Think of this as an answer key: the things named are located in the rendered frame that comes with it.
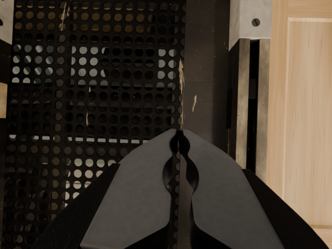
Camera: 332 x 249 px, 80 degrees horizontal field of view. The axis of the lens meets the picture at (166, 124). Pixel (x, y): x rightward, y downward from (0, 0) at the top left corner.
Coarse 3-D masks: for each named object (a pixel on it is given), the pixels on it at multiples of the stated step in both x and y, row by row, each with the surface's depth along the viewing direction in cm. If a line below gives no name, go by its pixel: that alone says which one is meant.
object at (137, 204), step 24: (144, 144) 11; (168, 144) 11; (120, 168) 9; (144, 168) 9; (168, 168) 10; (120, 192) 8; (144, 192) 8; (168, 192) 8; (96, 216) 7; (120, 216) 7; (144, 216) 7; (168, 216) 7; (96, 240) 6; (120, 240) 6; (144, 240) 6; (168, 240) 7
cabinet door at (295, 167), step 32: (288, 0) 43; (320, 0) 43; (288, 32) 43; (320, 32) 43; (288, 64) 43; (320, 64) 43; (288, 96) 43; (320, 96) 43; (288, 128) 43; (320, 128) 43; (288, 160) 43; (320, 160) 43; (288, 192) 43; (320, 192) 43; (320, 224) 43
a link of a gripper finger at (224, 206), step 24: (192, 144) 11; (192, 168) 10; (216, 168) 9; (240, 168) 9; (216, 192) 8; (240, 192) 8; (192, 216) 7; (216, 216) 7; (240, 216) 7; (264, 216) 7; (192, 240) 7; (216, 240) 6; (240, 240) 6; (264, 240) 6
